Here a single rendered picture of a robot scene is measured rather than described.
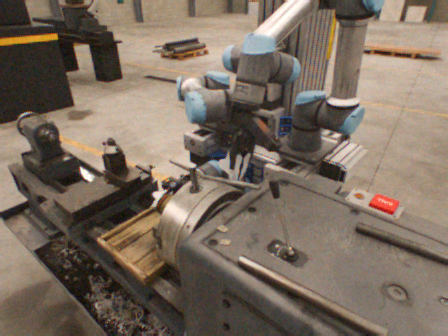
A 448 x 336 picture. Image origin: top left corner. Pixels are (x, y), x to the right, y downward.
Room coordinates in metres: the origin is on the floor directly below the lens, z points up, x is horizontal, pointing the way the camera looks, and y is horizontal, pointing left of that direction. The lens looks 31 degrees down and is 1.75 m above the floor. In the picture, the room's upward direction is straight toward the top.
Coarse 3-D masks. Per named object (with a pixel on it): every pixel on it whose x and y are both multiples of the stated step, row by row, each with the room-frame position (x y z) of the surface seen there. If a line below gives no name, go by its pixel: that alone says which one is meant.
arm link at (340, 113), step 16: (336, 0) 1.05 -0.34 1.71; (352, 0) 1.01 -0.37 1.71; (368, 0) 0.98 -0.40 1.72; (336, 16) 1.06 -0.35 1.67; (352, 16) 1.01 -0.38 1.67; (368, 16) 1.01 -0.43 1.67; (352, 32) 1.03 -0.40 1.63; (336, 48) 1.08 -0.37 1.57; (352, 48) 1.03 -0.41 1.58; (336, 64) 1.07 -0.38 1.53; (352, 64) 1.04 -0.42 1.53; (336, 80) 1.07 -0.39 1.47; (352, 80) 1.05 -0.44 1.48; (336, 96) 1.07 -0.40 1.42; (352, 96) 1.06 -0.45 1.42; (320, 112) 1.11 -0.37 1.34; (336, 112) 1.05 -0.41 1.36; (352, 112) 1.04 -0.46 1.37; (336, 128) 1.06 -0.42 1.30; (352, 128) 1.04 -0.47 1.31
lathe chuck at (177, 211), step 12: (204, 180) 0.80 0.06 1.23; (180, 192) 0.75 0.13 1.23; (192, 192) 0.74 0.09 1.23; (204, 192) 0.73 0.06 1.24; (168, 204) 0.72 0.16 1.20; (180, 204) 0.71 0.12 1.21; (192, 204) 0.70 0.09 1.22; (168, 216) 0.69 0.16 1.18; (180, 216) 0.67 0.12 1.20; (168, 228) 0.66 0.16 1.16; (180, 228) 0.65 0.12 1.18; (168, 240) 0.65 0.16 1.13; (168, 252) 0.64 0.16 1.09
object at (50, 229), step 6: (30, 204) 1.49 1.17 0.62; (30, 210) 1.49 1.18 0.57; (36, 210) 1.44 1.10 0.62; (30, 216) 1.45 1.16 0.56; (36, 216) 1.44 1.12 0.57; (42, 216) 1.39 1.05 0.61; (36, 222) 1.39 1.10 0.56; (42, 222) 1.38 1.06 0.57; (48, 222) 1.34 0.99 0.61; (42, 228) 1.34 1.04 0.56; (48, 228) 1.33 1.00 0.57; (54, 228) 1.32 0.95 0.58; (48, 234) 1.29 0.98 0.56; (54, 234) 1.29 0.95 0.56
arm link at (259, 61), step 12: (252, 36) 0.73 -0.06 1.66; (264, 36) 0.73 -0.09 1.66; (252, 48) 0.72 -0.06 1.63; (264, 48) 0.72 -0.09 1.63; (240, 60) 0.74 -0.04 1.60; (252, 60) 0.72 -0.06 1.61; (264, 60) 0.72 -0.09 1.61; (276, 60) 0.75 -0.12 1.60; (240, 72) 0.72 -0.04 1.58; (252, 72) 0.71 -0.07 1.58; (264, 72) 0.72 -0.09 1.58; (276, 72) 0.75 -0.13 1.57; (252, 84) 0.70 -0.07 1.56; (264, 84) 0.72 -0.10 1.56
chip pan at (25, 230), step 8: (16, 216) 1.48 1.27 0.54; (16, 224) 1.40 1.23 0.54; (24, 224) 1.40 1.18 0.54; (16, 232) 1.33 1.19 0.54; (24, 232) 1.33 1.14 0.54; (32, 232) 1.33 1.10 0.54; (24, 240) 1.27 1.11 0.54; (32, 240) 1.27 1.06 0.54; (40, 240) 1.27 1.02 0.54; (48, 240) 1.27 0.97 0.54; (32, 248) 1.21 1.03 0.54
